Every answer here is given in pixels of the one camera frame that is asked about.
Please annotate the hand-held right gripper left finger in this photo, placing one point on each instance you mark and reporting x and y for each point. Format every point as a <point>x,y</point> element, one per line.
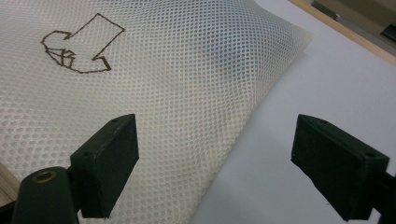
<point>106,161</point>

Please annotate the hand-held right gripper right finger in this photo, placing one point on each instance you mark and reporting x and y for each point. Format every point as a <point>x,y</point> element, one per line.
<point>336,165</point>

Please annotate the white mesh laundry bag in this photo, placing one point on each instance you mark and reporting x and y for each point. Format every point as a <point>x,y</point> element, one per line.
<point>186,77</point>

